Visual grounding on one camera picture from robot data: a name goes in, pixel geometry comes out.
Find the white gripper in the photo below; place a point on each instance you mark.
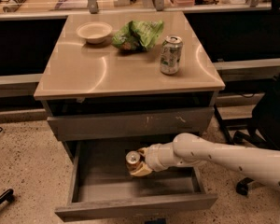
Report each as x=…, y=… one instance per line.
x=152, y=158

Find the orange soda can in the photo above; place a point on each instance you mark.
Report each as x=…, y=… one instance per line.
x=133, y=159

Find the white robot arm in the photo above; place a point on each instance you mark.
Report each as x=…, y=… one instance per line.
x=187, y=149

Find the open middle drawer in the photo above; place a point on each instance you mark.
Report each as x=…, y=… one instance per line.
x=101, y=186

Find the closed top drawer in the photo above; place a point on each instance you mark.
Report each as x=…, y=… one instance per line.
x=127, y=124

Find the grey drawer cabinet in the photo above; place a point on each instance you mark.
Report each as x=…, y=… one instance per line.
x=82, y=79

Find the white green soda can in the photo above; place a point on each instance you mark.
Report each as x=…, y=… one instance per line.
x=171, y=54

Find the green chip bag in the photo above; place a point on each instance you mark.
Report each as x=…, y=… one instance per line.
x=138, y=35

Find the black office chair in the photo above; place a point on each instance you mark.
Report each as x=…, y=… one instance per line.
x=263, y=129

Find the white bowl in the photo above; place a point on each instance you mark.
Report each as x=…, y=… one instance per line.
x=94, y=32

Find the black chair leg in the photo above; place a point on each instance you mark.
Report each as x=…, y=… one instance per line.
x=7, y=196

